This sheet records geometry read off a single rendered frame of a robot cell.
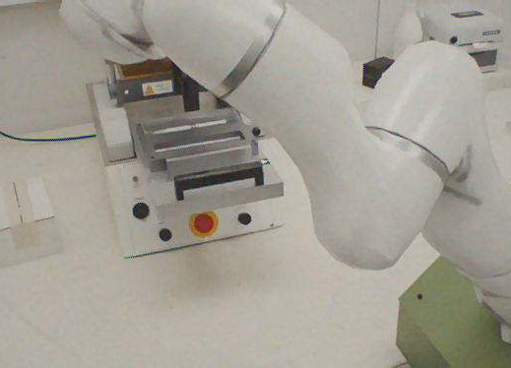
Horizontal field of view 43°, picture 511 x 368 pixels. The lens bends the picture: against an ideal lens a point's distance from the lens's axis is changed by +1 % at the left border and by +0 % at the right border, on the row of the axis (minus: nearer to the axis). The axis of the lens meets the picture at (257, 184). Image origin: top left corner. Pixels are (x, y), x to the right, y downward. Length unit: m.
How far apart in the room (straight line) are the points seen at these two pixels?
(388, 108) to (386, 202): 0.10
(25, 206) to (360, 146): 0.92
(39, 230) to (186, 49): 0.83
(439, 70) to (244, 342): 0.62
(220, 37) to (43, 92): 1.39
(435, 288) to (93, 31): 0.63
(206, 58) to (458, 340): 0.57
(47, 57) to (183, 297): 0.92
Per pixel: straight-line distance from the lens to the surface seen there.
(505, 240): 0.77
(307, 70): 0.59
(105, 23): 0.66
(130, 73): 1.39
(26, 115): 1.96
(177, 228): 1.34
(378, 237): 0.63
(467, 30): 2.05
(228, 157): 1.14
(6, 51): 1.89
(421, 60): 0.69
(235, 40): 0.58
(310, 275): 1.26
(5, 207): 1.42
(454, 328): 0.99
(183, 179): 1.06
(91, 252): 1.38
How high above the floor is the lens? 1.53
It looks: 30 degrees down
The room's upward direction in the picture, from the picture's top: 2 degrees counter-clockwise
